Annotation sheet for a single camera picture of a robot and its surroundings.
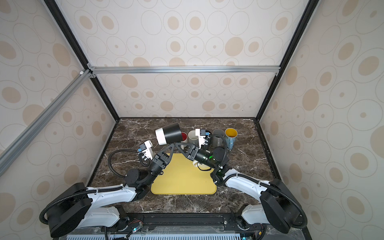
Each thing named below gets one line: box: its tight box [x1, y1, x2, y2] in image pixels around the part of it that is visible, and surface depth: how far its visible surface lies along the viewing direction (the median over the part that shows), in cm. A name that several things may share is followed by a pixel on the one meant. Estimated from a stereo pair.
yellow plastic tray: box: [151, 153, 217, 195], surface depth 89 cm
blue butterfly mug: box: [224, 127, 238, 151], surface depth 99 cm
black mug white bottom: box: [155, 122, 182, 146], surface depth 63 cm
